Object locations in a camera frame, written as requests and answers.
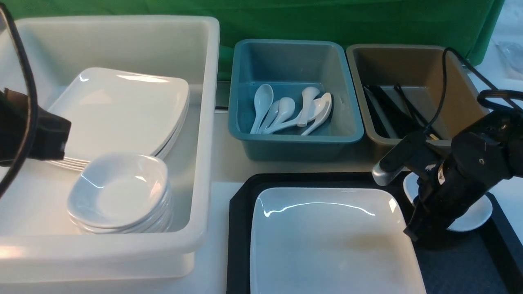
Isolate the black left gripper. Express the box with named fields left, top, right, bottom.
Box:
left=0, top=89, right=72, bottom=167

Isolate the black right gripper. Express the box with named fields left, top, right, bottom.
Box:
left=404, top=159, right=486, bottom=249

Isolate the white bowl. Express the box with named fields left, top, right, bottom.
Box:
left=67, top=153, right=168, bottom=229
left=403, top=173, right=493, bottom=233

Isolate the large white square plate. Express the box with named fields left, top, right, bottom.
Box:
left=250, top=187, right=426, bottom=294

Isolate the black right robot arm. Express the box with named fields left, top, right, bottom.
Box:
left=404, top=109, right=522, bottom=242

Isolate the top stacked white plate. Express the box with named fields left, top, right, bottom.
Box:
left=48, top=67, right=190, bottom=161

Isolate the black serving tray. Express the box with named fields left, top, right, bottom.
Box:
left=226, top=171, right=522, bottom=294

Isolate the black chopsticks bundle in bin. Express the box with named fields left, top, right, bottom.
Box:
left=364, top=84, right=429, bottom=139

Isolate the stack of white bowls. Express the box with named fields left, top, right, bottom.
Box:
left=70, top=189, right=172, bottom=235

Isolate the stack of white plates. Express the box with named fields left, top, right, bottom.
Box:
left=47, top=97, right=190, bottom=171

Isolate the large white plastic tub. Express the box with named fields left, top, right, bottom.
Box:
left=1, top=15, right=220, bottom=283

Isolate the brown plastic bin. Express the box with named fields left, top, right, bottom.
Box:
left=346, top=44, right=489, bottom=163

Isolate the green cloth backdrop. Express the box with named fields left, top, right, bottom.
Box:
left=5, top=0, right=504, bottom=80

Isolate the teal plastic bin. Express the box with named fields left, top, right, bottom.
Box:
left=228, top=39, right=364, bottom=162

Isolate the white spoon far left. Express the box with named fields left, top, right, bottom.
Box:
left=250, top=84, right=273, bottom=134

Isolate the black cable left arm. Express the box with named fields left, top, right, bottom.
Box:
left=0, top=2, right=39, bottom=198

